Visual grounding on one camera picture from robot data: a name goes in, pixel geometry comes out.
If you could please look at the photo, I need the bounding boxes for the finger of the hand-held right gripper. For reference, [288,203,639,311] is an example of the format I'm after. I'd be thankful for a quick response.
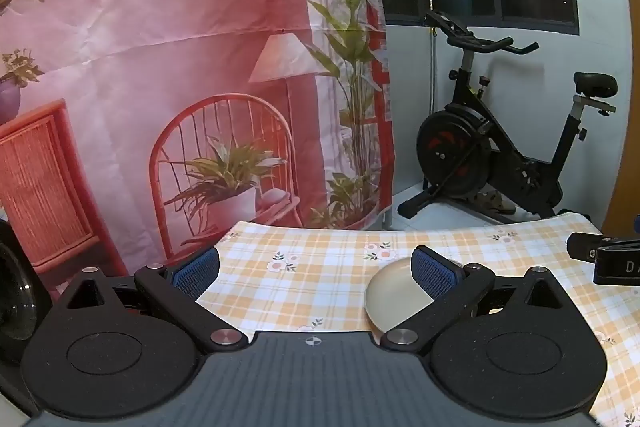
[566,232,640,264]

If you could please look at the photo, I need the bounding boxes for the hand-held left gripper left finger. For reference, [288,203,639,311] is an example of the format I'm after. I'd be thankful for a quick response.
[50,246,249,354]

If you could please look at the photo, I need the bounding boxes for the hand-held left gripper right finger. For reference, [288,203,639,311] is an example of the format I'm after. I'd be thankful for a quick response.
[380,245,586,352]

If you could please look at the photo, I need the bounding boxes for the beige round plate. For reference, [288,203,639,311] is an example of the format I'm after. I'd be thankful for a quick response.
[365,257,463,335]

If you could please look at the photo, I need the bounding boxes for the brown sandals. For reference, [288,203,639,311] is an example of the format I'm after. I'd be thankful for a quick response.
[470,189,516,215]

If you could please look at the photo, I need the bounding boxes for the plaid floral tablecloth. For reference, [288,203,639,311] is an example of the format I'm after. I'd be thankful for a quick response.
[195,213,640,427]

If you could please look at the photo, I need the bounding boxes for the black exercise bike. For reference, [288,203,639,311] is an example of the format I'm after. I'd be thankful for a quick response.
[397,9,618,223]

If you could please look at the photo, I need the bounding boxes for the brown wooden door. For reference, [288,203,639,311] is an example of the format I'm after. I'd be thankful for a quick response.
[602,0,640,233]

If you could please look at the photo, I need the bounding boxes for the dark round glass object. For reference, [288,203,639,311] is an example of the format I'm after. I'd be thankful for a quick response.
[0,217,53,408]

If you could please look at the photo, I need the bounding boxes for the metal pole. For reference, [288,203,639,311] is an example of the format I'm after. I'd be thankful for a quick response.
[427,0,439,112]

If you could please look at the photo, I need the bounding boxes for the printed pink backdrop cloth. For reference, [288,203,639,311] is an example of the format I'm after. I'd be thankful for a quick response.
[0,0,398,288]

